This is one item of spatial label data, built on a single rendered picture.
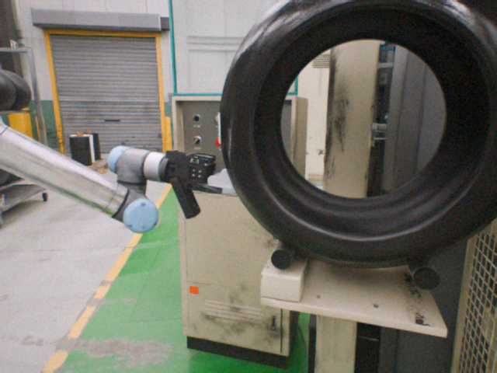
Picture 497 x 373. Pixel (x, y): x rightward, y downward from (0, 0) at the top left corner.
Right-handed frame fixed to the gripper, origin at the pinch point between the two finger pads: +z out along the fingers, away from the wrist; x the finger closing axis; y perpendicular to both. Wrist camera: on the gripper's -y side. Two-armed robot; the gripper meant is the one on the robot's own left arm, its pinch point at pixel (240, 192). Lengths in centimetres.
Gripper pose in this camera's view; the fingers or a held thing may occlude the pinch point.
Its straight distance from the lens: 81.8
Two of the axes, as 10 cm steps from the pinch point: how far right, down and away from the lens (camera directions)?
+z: 9.5, 1.9, -2.6
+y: 1.2, -9.6, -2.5
